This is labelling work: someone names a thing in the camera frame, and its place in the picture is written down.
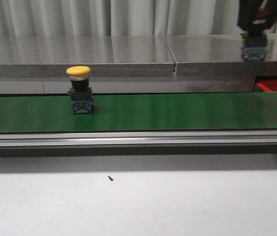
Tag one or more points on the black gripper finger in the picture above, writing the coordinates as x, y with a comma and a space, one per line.
248, 13
276, 12

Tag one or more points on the grey stone slab right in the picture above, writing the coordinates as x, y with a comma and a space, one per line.
219, 55

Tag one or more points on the grey stone slab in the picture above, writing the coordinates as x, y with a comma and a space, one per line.
219, 55
107, 56

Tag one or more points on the red plastic bin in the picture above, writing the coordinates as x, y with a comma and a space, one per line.
266, 85

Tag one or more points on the green conveyor belt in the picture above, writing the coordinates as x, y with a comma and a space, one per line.
137, 112

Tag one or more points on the grey pleated curtain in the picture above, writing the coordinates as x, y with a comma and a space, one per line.
117, 17

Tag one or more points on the grey stone slab left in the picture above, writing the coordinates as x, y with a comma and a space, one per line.
107, 56

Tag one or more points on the aluminium conveyor side rail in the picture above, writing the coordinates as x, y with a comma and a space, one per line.
139, 138

